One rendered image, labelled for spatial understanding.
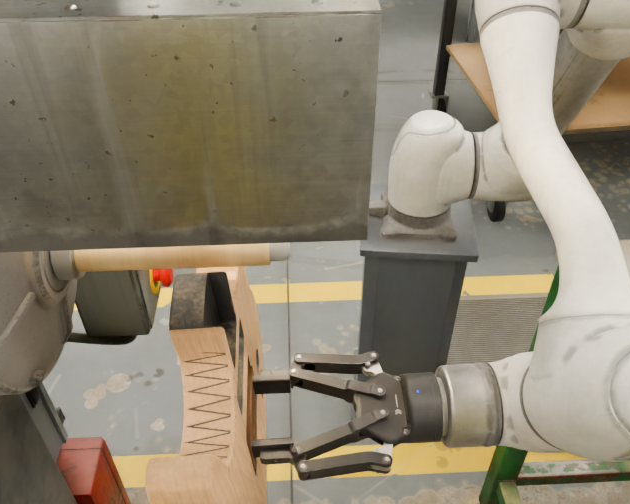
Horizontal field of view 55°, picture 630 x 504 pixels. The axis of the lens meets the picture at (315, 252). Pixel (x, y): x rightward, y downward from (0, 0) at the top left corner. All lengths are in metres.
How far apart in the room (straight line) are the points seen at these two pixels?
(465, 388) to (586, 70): 0.59
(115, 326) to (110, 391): 1.17
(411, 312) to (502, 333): 0.73
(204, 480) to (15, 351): 0.23
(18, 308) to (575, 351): 0.47
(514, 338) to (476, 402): 1.60
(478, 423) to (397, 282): 0.88
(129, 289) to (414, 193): 0.73
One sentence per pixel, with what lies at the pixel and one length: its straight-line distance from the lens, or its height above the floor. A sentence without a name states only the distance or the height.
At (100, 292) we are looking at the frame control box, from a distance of 0.93.
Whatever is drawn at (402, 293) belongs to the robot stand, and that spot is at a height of 0.55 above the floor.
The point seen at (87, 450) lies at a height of 0.62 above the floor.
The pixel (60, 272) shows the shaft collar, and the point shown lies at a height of 1.25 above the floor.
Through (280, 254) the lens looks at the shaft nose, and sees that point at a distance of 0.58.
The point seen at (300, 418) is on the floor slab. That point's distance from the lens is 1.97.
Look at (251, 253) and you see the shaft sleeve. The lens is 0.57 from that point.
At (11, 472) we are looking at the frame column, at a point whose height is 0.87.
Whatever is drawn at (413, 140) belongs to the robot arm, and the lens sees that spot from 1.37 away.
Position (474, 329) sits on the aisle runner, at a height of 0.00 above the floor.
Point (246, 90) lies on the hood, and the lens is 0.33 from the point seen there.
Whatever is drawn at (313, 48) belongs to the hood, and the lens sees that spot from 0.32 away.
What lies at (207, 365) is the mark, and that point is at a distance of 0.54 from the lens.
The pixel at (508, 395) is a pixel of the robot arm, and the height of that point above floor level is 1.10.
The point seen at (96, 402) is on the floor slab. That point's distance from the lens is 2.12.
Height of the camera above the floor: 1.63
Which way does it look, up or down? 41 degrees down
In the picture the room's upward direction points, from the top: straight up
